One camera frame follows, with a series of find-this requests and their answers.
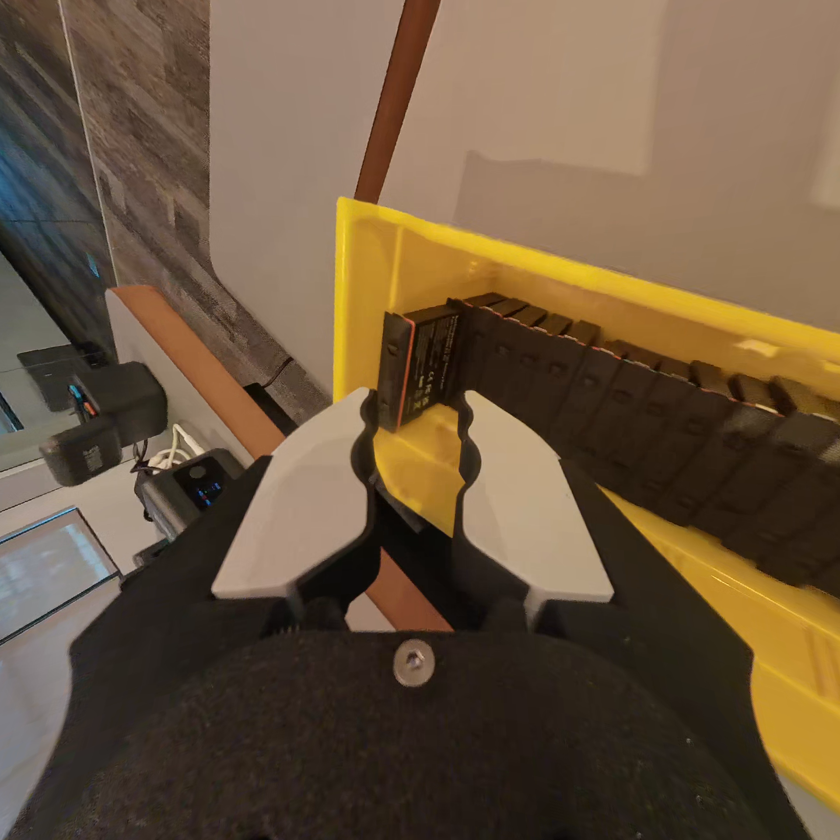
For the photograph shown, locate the row of black camera batteries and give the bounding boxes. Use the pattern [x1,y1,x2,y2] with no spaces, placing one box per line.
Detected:
[447,292,840,599]

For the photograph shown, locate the yellow plastic bin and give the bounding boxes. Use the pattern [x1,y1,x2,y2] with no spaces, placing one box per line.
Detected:
[332,197,840,815]

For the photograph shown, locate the black battery charging case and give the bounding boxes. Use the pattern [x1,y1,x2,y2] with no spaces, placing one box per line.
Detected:
[134,449,249,540]

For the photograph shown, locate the black camera battery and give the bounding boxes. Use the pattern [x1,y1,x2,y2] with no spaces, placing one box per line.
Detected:
[377,305,464,435]

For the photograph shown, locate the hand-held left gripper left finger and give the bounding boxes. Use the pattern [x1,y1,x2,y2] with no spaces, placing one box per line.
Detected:
[210,388,382,620]

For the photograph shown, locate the dark desk device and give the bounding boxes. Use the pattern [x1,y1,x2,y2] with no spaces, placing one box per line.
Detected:
[40,361,169,488]

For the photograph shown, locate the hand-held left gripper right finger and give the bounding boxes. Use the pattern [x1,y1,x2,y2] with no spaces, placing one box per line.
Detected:
[453,390,615,626]

